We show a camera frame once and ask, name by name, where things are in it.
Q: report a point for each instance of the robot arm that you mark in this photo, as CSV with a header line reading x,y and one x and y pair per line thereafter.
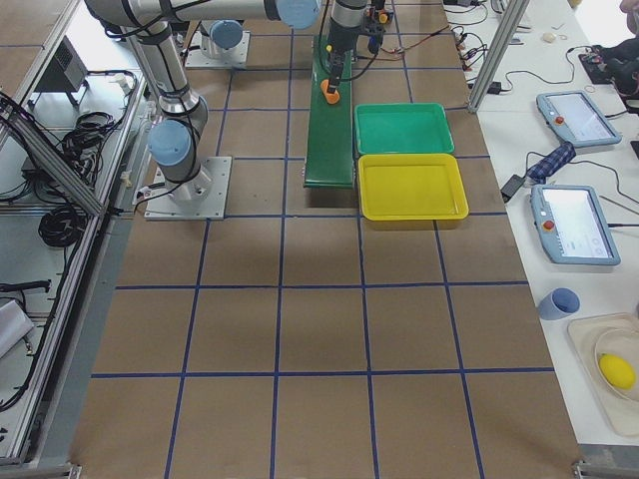
x,y
348,21
174,141

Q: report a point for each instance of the yellow plastic tray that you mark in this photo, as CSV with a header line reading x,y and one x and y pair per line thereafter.
x,y
411,191

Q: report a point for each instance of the green conveyor belt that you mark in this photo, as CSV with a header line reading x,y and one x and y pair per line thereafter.
x,y
329,159

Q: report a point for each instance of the teach pendant far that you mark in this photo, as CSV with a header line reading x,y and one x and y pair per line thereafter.
x,y
574,118

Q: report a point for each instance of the teach pendant near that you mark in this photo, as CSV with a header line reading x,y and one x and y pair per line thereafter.
x,y
571,225

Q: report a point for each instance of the black power adapter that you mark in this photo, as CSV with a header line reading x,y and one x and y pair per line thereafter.
x,y
511,187

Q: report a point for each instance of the yellow lemon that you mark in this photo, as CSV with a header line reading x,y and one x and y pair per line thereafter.
x,y
617,371

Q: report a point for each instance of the folded blue umbrella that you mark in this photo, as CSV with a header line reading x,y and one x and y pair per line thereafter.
x,y
540,172

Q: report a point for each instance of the beige tray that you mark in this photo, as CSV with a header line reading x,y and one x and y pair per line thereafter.
x,y
607,346

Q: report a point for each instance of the teach pendant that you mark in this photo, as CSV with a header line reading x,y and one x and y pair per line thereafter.
x,y
571,225
574,118

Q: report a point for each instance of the plain orange cylinder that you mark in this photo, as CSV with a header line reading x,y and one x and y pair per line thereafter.
x,y
330,94

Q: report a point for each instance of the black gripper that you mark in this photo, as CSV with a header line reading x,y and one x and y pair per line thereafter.
x,y
340,41

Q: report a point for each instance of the green plastic tray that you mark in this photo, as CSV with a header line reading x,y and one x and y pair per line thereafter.
x,y
404,128

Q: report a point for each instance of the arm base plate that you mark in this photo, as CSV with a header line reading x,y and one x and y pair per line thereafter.
x,y
202,198
206,54

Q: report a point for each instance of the blue plastic cup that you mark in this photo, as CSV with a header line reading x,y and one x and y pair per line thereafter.
x,y
558,303

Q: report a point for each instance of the aluminium post right side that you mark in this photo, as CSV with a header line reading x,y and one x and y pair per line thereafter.
x,y
500,41

